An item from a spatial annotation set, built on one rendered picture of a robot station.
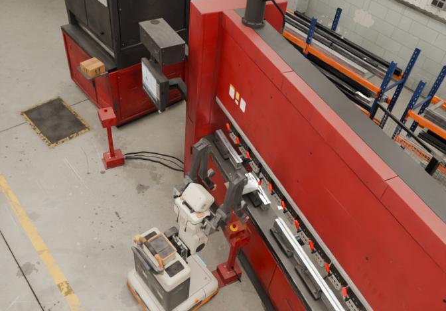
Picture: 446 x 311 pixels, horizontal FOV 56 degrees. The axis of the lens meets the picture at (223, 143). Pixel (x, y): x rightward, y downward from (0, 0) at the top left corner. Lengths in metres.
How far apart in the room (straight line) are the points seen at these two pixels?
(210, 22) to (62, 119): 3.10
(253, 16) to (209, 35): 0.49
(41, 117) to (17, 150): 0.63
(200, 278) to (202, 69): 1.95
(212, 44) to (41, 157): 2.83
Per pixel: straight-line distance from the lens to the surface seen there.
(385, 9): 7.58
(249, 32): 3.40
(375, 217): 2.61
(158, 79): 3.98
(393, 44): 7.64
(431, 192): 2.49
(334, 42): 5.29
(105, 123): 4.83
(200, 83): 3.97
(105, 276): 4.50
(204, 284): 4.10
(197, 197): 3.27
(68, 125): 6.00
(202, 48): 3.77
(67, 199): 5.12
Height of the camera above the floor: 3.92
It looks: 44 degrees down
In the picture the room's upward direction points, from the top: 7 degrees clockwise
